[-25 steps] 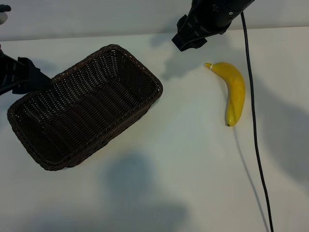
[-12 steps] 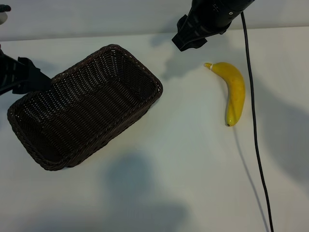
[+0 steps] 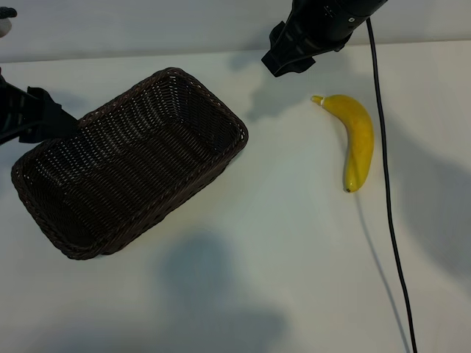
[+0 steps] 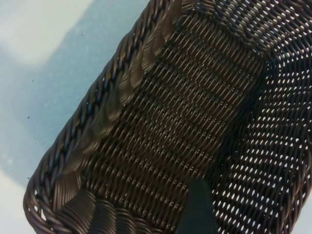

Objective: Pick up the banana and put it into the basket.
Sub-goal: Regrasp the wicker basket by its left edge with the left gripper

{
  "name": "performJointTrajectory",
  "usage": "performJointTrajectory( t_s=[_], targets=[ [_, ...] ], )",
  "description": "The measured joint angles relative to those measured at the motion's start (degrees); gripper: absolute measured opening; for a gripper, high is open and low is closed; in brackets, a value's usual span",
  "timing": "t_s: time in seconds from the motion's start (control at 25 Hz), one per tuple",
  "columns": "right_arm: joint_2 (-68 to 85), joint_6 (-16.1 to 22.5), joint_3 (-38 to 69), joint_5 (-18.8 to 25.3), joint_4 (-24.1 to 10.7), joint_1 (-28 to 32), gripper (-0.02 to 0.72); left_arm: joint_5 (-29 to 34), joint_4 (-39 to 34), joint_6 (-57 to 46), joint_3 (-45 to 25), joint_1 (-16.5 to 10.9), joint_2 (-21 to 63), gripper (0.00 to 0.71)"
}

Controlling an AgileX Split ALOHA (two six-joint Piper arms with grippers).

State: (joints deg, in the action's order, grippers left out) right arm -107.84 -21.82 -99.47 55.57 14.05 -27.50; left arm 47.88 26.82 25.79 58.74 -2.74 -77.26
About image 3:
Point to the dark brown wicker basket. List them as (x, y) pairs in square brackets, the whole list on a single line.
[(129, 165)]

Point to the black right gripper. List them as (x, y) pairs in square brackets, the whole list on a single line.
[(331, 22)]

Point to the yellow banana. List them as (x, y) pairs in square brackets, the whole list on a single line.
[(358, 136)]

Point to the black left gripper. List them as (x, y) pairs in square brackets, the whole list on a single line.
[(13, 110)]

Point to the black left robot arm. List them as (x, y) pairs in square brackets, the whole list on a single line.
[(7, 13)]

